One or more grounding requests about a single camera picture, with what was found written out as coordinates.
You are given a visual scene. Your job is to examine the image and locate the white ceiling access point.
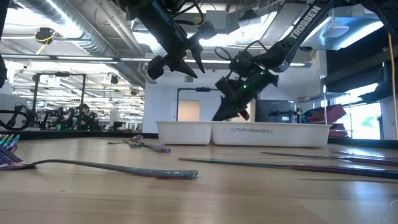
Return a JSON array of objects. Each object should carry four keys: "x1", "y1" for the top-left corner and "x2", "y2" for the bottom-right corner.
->
[{"x1": 322, "y1": 24, "x2": 351, "y2": 39}]

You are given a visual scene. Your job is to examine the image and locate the wheeled metal rack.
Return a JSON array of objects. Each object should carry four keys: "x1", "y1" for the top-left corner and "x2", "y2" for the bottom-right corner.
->
[{"x1": 295, "y1": 67, "x2": 352, "y2": 138}]

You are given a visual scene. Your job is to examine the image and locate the black background robot arms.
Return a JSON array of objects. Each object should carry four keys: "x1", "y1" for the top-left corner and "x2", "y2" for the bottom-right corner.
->
[{"x1": 36, "y1": 105, "x2": 77, "y2": 131}]

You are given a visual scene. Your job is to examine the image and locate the iridescent rainbow teaspoon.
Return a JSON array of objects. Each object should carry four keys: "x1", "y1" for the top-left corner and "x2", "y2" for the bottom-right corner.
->
[{"x1": 107, "y1": 133, "x2": 144, "y2": 146}]

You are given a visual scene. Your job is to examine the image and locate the grey ceiling box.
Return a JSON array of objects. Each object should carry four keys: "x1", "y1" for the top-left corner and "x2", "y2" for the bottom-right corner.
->
[{"x1": 205, "y1": 10, "x2": 228, "y2": 32}]

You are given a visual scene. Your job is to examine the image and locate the person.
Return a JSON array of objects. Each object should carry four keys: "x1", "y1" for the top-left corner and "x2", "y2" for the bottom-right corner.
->
[{"x1": 75, "y1": 103, "x2": 98, "y2": 131}]

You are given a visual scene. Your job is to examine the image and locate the black computer monitor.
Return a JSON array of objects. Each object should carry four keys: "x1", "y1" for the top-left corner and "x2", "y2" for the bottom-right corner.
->
[{"x1": 254, "y1": 99, "x2": 295, "y2": 123}]

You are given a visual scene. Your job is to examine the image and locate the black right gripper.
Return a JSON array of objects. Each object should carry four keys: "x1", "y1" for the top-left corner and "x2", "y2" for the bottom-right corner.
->
[{"x1": 212, "y1": 71, "x2": 279, "y2": 121}]

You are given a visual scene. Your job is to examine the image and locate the silver ventilation duct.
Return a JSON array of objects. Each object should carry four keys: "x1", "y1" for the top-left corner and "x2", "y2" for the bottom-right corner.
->
[{"x1": 12, "y1": 0, "x2": 158, "y2": 90}]

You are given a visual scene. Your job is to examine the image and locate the black neighbouring rig frame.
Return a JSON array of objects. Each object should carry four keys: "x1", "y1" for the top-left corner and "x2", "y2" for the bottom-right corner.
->
[{"x1": 32, "y1": 72, "x2": 88, "y2": 130}]

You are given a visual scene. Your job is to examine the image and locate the linear ceiling light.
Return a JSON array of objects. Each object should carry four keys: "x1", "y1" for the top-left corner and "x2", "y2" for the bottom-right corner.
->
[{"x1": 0, "y1": 54, "x2": 312, "y2": 68}]

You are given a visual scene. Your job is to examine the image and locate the red storage bin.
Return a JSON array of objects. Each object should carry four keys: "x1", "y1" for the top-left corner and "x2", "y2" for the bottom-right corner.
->
[
  {"x1": 302, "y1": 104, "x2": 347, "y2": 124},
  {"x1": 328, "y1": 123, "x2": 349, "y2": 138}
]

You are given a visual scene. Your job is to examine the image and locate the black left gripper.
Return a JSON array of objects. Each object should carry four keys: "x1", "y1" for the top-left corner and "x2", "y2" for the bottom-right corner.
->
[{"x1": 147, "y1": 21, "x2": 217, "y2": 80}]

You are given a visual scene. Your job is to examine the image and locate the white cutlery organizer tray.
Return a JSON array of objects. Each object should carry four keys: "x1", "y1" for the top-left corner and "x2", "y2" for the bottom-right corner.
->
[{"x1": 154, "y1": 120, "x2": 333, "y2": 149}]

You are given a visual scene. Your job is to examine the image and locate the black yellow cable reel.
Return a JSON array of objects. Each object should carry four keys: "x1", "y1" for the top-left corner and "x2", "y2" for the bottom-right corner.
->
[{"x1": 34, "y1": 27, "x2": 57, "y2": 45}]

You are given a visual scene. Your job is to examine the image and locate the black door frame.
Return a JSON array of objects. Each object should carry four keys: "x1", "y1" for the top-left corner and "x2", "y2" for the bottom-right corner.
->
[{"x1": 175, "y1": 86, "x2": 230, "y2": 123}]

